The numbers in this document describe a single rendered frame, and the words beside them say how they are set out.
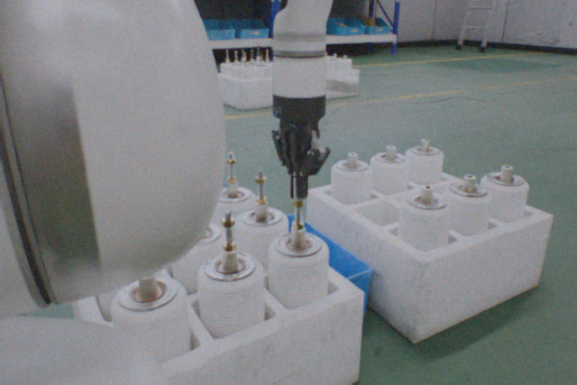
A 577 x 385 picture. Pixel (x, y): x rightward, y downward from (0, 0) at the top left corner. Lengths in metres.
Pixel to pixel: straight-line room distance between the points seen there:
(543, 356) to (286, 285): 0.52
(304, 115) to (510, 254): 0.61
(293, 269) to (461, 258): 0.36
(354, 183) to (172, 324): 0.57
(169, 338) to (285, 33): 0.42
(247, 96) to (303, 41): 2.24
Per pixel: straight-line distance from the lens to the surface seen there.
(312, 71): 0.60
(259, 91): 2.86
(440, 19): 8.06
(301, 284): 0.70
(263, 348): 0.67
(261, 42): 5.37
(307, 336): 0.71
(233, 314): 0.66
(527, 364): 0.98
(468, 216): 0.96
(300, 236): 0.70
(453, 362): 0.93
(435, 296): 0.91
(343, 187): 1.04
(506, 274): 1.07
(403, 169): 1.11
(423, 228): 0.88
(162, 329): 0.62
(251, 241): 0.78
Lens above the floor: 0.61
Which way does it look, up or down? 20 degrees down
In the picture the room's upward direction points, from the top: straight up
